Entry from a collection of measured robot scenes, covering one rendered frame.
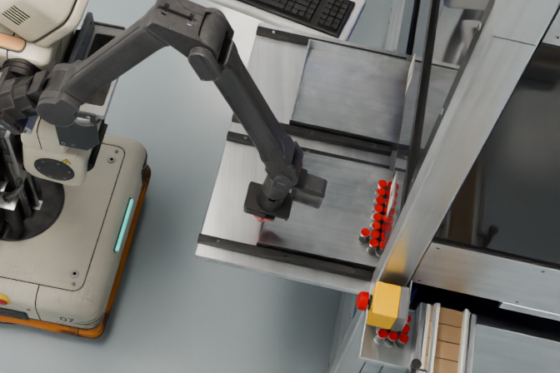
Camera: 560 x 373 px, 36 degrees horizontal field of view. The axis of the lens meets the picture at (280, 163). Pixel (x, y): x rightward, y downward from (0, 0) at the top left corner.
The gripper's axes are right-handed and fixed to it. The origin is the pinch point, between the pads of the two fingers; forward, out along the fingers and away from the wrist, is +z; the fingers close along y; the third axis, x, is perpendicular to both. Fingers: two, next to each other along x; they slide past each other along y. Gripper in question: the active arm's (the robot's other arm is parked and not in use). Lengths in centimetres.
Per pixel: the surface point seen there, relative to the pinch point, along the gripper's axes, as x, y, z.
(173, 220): 40, -18, 95
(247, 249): -7.8, -0.8, 1.6
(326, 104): 37.1, 9.7, 1.5
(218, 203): 3.0, -9.7, 4.9
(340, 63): 51, 11, 1
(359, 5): 79, 14, 8
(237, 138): 20.4, -9.6, 2.9
